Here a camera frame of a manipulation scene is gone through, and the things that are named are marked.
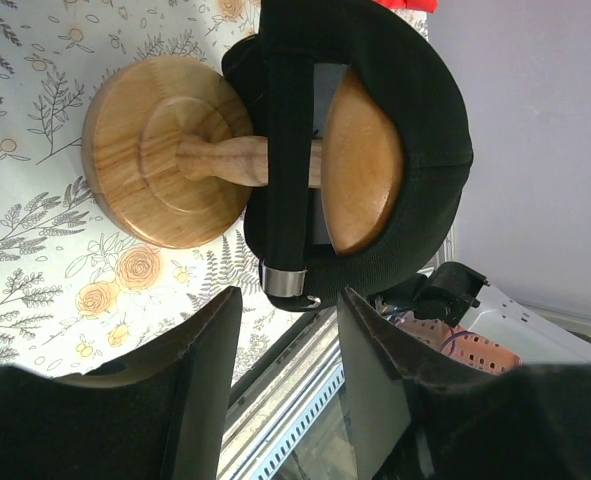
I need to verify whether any slotted cable duct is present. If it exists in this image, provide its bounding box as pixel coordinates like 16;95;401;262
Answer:
217;364;345;479

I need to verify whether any black baseball cap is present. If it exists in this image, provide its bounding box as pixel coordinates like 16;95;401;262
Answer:
217;1;474;312

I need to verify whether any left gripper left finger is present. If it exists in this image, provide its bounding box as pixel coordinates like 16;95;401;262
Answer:
0;287;243;479

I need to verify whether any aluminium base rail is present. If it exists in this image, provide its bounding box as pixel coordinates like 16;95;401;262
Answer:
221;308;335;454

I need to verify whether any wooden hat stand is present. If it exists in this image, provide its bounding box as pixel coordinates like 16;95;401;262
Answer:
81;56;404;255

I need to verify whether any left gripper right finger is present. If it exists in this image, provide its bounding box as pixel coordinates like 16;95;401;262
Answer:
338;289;591;479

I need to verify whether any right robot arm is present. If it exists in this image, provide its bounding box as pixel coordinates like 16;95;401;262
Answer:
371;262;591;375

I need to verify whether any red cloth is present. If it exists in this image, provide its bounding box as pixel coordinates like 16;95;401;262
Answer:
375;0;439;14

